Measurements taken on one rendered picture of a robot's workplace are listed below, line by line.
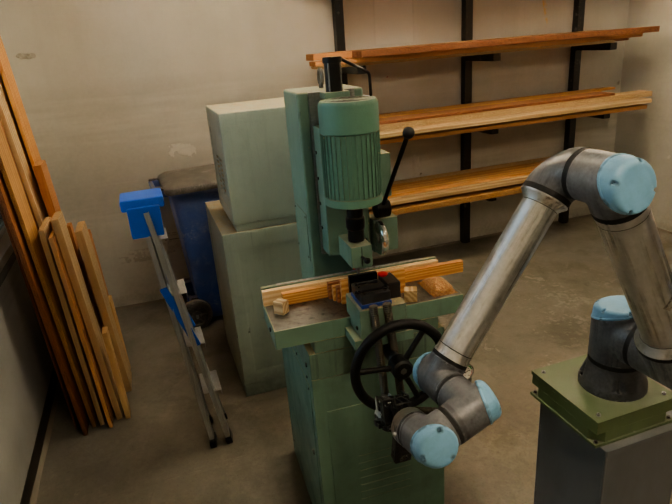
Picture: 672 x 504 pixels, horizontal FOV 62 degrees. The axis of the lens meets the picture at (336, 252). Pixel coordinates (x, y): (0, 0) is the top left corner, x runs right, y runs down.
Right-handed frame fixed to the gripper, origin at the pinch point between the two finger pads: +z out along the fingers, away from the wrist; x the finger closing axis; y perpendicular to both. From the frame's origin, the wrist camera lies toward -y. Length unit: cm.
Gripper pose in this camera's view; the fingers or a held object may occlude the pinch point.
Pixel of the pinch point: (381, 411)
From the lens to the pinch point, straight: 157.2
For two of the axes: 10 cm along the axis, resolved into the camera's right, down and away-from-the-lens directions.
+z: -2.5, 0.1, 9.7
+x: -9.6, 1.5, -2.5
